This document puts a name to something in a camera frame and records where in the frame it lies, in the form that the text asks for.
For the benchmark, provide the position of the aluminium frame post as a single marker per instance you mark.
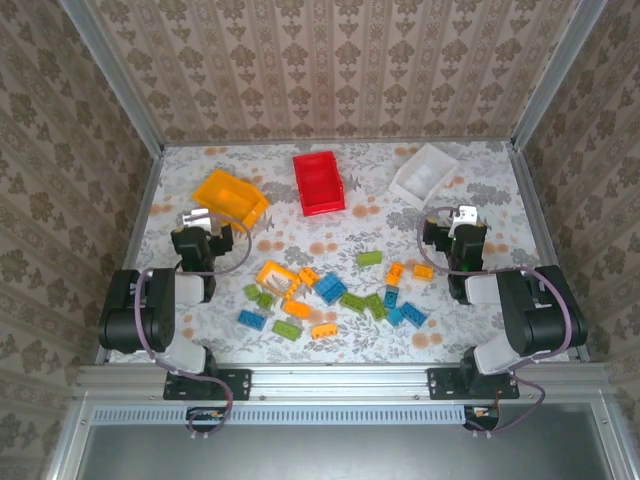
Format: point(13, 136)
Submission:
point(555, 75)
point(115, 75)

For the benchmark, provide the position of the floral table cover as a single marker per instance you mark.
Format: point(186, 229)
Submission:
point(350, 350)

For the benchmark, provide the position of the orange lego brick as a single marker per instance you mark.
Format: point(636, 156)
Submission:
point(308, 276)
point(395, 274)
point(297, 309)
point(324, 331)
point(423, 272)

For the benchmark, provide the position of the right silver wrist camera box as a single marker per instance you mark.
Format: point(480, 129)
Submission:
point(465, 215)

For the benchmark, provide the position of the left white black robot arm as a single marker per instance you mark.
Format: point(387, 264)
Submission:
point(120, 310)

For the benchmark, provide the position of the large blue lego brick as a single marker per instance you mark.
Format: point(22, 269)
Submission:
point(330, 288)

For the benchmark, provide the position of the yellow plastic bin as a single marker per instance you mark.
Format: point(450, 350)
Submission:
point(225, 195)

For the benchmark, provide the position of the red plastic bin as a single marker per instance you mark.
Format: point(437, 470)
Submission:
point(317, 180)

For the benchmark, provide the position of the grey metal panel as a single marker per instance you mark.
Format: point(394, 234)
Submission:
point(350, 455)

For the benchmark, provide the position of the orange hollow lego frame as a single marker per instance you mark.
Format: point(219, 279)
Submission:
point(265, 272)

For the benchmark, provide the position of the small green lego brick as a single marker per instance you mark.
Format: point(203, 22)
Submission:
point(265, 300)
point(252, 291)

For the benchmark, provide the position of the white plastic bin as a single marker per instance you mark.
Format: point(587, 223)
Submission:
point(425, 175)

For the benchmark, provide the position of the small blue lego brick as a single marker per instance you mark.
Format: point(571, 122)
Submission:
point(391, 297)
point(394, 317)

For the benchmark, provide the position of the aluminium table side rail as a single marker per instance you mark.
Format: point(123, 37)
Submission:
point(546, 250)
point(131, 250)

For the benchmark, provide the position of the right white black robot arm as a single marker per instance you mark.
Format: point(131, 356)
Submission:
point(540, 320)

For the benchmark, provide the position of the aluminium table back rail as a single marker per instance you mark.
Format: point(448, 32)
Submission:
point(250, 141)

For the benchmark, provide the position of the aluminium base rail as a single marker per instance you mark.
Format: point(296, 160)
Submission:
point(340, 382)

